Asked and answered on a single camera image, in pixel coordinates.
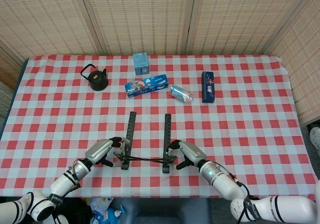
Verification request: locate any light blue plastic package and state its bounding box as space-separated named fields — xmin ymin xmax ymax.
xmin=87 ymin=196 xmax=115 ymax=214

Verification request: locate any red white checkered tablecloth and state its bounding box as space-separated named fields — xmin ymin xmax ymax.
xmin=0 ymin=54 xmax=316 ymax=200

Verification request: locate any dark blue rectangular box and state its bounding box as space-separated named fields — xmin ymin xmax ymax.
xmin=201 ymin=71 xmax=216 ymax=104

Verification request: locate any blue Oreo cookie box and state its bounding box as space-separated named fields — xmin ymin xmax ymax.
xmin=124 ymin=74 xmax=168 ymax=99

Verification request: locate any light blue cube box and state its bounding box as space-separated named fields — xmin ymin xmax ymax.
xmin=132 ymin=52 xmax=150 ymax=76

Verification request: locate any clear bottle with blue label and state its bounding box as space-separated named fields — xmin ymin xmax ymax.
xmin=169 ymin=84 xmax=194 ymax=104

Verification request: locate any black cast iron teapot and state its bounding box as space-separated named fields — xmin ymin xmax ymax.
xmin=80 ymin=63 xmax=109 ymax=92

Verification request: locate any bamboo folding screen panel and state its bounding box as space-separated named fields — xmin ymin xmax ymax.
xmin=77 ymin=0 xmax=201 ymax=56
xmin=186 ymin=0 xmax=320 ymax=56
xmin=0 ymin=40 xmax=26 ymax=90
xmin=262 ymin=0 xmax=320 ymax=125
xmin=0 ymin=0 xmax=106 ymax=60

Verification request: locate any black folding laptop stand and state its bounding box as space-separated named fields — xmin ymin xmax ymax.
xmin=113 ymin=110 xmax=178 ymax=174

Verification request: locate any black bag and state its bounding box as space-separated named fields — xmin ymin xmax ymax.
xmin=53 ymin=197 xmax=93 ymax=224

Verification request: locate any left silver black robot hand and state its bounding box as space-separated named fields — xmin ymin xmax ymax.
xmin=84 ymin=136 xmax=131 ymax=168

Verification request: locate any blue cartoon bottle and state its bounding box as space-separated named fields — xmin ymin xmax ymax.
xmin=89 ymin=207 xmax=124 ymax=224

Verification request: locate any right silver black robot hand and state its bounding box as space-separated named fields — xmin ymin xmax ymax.
xmin=166 ymin=140 xmax=208 ymax=171

